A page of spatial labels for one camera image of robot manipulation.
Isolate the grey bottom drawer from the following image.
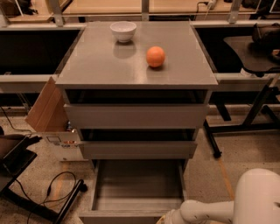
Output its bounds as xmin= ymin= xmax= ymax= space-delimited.
xmin=80 ymin=159 xmax=186 ymax=224

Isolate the grey top drawer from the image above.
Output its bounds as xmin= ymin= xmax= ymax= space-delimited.
xmin=64 ymin=104 xmax=208 ymax=129

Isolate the grey drawer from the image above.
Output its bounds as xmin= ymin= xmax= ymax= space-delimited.
xmin=64 ymin=104 xmax=208 ymax=129
xmin=80 ymin=141 xmax=197 ymax=159
xmin=80 ymin=159 xmax=186 ymax=224

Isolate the black table leg frame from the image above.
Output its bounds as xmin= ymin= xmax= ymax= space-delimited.
xmin=204 ymin=85 xmax=280 ymax=158

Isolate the white ceramic bowl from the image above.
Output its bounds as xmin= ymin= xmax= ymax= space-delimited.
xmin=110 ymin=21 xmax=137 ymax=43

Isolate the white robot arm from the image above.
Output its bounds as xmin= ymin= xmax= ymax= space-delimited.
xmin=163 ymin=169 xmax=280 ymax=224

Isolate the grey middle drawer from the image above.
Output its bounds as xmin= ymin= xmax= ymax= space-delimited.
xmin=80 ymin=141 xmax=197 ymax=159

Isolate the white printed box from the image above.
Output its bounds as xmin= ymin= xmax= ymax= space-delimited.
xmin=42 ymin=131 xmax=85 ymax=162

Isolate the black metal stand left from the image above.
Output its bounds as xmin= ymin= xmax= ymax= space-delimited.
xmin=0 ymin=140 xmax=89 ymax=224

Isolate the grey drawer cabinet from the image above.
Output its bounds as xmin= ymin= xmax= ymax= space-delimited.
xmin=54 ymin=20 xmax=219 ymax=173

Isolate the brown cardboard box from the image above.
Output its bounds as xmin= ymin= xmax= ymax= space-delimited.
xmin=25 ymin=78 xmax=68 ymax=132

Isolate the orange ball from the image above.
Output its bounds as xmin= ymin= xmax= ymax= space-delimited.
xmin=146 ymin=46 xmax=165 ymax=67

